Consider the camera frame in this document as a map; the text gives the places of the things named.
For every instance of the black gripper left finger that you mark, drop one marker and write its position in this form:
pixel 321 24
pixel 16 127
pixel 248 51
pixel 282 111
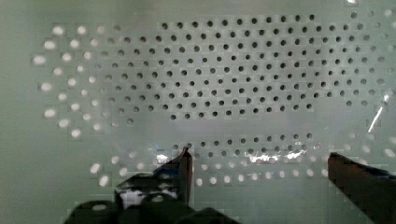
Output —
pixel 159 197

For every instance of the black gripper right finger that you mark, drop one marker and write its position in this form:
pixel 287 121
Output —
pixel 371 189

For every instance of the green perforated plastic strainer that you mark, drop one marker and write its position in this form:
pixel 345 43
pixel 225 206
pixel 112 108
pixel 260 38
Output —
pixel 260 92

